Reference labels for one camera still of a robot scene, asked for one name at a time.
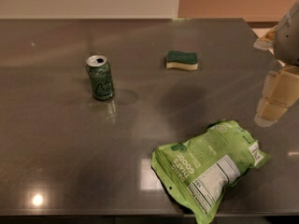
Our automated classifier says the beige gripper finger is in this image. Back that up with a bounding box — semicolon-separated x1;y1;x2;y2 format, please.
254;26;277;50
254;65;299;127

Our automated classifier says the green rice chip bag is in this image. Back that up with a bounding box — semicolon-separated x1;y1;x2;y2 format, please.
151;120;269;224

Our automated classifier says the green and yellow sponge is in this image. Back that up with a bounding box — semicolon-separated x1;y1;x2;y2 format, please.
166;50;198;71

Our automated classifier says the green soda can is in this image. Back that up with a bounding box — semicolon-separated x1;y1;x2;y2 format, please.
86;55;115;101

